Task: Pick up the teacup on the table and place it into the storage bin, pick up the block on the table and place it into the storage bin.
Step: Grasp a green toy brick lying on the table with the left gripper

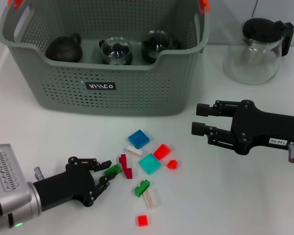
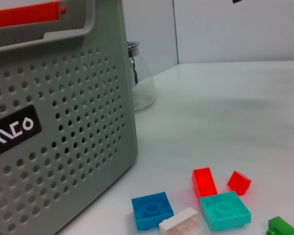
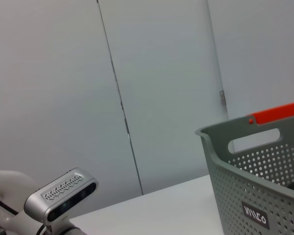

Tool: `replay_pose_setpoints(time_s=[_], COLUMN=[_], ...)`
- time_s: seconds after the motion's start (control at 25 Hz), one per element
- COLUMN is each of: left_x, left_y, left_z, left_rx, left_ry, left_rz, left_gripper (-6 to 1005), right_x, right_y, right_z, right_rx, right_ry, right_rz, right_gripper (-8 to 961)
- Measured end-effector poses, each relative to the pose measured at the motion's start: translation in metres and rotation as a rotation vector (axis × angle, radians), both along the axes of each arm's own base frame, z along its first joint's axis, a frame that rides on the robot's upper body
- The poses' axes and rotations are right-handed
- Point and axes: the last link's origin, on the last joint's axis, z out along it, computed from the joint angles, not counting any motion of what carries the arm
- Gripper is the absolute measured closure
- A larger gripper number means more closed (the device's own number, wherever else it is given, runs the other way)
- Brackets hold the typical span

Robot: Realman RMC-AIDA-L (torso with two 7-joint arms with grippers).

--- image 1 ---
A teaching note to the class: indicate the translucent white building brick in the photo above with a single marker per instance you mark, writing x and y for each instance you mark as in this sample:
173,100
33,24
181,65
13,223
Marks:
152,199

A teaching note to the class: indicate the red rectangular building brick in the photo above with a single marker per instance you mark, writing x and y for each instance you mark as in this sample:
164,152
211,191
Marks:
161,151

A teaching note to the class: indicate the green stepped building brick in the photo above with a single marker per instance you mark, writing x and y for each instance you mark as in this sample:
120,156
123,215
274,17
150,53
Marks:
141,188

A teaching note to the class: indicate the grey-green perforated storage bin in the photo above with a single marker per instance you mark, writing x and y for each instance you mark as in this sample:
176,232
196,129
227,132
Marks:
176,98

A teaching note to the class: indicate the blue square building brick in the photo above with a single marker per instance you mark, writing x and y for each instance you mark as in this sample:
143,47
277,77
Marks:
138,139

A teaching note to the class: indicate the glass teacup with black sleeve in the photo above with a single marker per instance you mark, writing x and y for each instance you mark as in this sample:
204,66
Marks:
154,46
116,52

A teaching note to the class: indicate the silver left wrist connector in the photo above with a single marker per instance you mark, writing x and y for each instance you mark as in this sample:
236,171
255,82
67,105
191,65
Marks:
39,172

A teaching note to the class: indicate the small white building brick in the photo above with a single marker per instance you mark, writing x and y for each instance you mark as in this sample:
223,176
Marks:
134,151

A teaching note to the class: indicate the dark clay teapot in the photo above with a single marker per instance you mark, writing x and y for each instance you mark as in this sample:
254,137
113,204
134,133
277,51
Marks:
63,50

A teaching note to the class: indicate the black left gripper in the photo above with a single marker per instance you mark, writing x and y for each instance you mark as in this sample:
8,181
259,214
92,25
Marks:
63,188

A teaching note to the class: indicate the glass teapot with black lid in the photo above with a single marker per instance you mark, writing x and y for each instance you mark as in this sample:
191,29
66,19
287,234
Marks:
259,29

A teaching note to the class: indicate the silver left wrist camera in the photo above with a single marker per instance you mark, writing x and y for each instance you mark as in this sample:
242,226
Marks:
5,171

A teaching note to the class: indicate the cyan square building brick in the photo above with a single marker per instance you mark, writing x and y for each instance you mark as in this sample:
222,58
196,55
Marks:
149,164

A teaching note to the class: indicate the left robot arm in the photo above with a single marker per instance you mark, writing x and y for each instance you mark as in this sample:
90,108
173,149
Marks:
22,205

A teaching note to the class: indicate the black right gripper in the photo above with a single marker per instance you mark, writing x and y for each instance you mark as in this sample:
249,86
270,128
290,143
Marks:
264,129

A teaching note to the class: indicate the maroon stepped building brick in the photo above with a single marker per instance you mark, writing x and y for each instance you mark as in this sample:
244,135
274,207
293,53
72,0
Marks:
126,169

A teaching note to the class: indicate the small red square brick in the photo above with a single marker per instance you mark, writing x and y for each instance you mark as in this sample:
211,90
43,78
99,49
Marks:
142,220

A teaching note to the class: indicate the small red round-top brick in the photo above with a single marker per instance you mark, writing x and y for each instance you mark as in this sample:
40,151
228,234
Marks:
172,164

